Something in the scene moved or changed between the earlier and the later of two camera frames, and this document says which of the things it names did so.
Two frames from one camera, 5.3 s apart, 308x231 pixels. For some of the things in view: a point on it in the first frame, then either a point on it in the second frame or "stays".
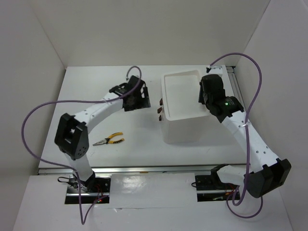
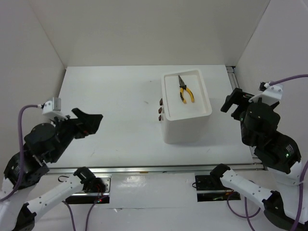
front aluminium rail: [92, 170] stays
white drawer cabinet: [182, 113] stays
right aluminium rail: [233, 81] stays
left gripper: [143, 102] -> [91, 122]
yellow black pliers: [107, 140] -> [183, 86]
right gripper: [200, 97] -> [237, 96]
